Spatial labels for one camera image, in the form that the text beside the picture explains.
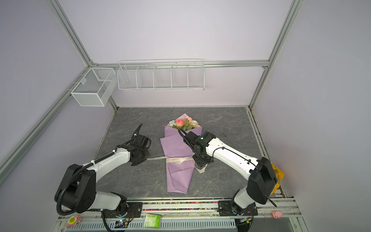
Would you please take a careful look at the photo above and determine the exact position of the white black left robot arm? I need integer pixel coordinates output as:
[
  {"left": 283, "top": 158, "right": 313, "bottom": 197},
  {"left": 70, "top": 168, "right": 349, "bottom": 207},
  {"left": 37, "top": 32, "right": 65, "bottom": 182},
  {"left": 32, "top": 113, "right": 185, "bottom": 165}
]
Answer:
[{"left": 55, "top": 126, "right": 151, "bottom": 218}]

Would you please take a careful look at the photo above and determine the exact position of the yellow snack bag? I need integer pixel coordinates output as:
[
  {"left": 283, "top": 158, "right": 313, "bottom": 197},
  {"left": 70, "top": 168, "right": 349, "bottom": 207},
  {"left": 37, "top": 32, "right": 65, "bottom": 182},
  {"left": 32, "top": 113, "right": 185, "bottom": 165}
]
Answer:
[{"left": 271, "top": 163, "right": 285, "bottom": 196}]

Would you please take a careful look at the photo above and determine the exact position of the pink green round toy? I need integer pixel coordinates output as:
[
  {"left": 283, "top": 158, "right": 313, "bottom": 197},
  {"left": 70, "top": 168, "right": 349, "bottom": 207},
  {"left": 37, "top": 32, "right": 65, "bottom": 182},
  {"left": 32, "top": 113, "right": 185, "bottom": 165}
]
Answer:
[{"left": 66, "top": 215, "right": 82, "bottom": 229}]

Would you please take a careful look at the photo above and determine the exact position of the cream fake rose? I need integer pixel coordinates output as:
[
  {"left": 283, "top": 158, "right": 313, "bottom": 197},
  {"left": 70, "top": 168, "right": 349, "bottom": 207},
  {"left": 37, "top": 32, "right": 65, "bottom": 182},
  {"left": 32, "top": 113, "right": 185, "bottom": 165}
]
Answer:
[{"left": 189, "top": 120, "right": 200, "bottom": 128}]

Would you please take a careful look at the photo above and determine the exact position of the white vented cable duct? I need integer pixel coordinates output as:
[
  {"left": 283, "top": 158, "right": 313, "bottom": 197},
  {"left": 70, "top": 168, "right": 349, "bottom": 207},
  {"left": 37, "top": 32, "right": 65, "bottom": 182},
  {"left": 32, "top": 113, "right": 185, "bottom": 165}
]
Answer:
[{"left": 65, "top": 218, "right": 237, "bottom": 232}]

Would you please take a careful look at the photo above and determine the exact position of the white mesh box basket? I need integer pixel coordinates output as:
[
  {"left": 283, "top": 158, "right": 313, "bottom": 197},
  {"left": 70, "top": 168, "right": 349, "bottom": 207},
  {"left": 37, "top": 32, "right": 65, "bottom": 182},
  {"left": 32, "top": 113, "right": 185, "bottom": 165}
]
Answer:
[{"left": 71, "top": 68, "right": 117, "bottom": 107}]

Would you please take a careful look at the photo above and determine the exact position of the green small packet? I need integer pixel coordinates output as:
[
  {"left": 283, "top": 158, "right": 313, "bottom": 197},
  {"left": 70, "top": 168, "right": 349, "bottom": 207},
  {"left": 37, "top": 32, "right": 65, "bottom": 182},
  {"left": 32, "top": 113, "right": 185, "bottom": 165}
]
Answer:
[{"left": 144, "top": 214, "right": 161, "bottom": 229}]

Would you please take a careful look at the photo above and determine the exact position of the pink purple wrapping paper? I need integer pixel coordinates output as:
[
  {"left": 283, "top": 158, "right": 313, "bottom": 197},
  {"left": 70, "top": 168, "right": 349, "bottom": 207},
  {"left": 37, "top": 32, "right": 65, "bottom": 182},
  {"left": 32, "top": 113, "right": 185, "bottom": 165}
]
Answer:
[{"left": 160, "top": 114, "right": 203, "bottom": 194}]

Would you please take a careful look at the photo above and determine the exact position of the white wire shelf basket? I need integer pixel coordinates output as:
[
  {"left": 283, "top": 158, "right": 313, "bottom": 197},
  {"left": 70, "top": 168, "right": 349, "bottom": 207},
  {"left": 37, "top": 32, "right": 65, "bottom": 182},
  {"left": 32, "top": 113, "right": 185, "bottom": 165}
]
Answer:
[{"left": 117, "top": 59, "right": 205, "bottom": 90}]

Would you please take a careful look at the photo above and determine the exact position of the aluminium enclosure frame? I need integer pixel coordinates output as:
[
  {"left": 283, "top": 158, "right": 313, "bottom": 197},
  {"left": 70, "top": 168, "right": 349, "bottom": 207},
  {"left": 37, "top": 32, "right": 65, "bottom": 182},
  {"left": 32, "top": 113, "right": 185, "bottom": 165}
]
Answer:
[{"left": 1, "top": 1, "right": 291, "bottom": 208}]

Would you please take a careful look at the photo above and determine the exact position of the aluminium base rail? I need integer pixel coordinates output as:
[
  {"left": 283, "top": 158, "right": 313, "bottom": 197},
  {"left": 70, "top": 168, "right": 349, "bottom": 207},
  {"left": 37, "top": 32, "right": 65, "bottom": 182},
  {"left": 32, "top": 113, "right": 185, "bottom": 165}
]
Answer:
[{"left": 57, "top": 198, "right": 302, "bottom": 221}]

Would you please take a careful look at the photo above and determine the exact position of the red pink fake rose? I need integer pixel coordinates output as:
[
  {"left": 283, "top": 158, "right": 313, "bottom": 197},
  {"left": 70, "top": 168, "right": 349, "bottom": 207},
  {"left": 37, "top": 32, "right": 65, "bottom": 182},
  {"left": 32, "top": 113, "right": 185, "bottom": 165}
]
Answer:
[{"left": 175, "top": 119, "right": 185, "bottom": 128}]

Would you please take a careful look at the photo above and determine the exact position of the cream printed ribbon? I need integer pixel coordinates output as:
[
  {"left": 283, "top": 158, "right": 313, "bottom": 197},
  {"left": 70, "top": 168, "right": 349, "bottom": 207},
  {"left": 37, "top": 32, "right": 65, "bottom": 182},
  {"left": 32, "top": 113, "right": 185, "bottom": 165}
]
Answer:
[{"left": 147, "top": 156, "right": 207, "bottom": 174}]

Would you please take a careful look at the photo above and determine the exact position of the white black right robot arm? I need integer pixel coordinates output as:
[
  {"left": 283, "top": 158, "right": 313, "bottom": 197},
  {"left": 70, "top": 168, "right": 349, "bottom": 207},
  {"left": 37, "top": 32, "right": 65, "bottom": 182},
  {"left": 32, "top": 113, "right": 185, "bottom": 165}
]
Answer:
[{"left": 178, "top": 129, "right": 278, "bottom": 216}]

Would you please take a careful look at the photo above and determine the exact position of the small pink pig toy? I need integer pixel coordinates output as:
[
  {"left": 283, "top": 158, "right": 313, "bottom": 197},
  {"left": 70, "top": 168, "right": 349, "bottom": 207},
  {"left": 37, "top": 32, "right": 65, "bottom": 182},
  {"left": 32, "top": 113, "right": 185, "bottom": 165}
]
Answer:
[{"left": 271, "top": 211, "right": 283, "bottom": 219}]

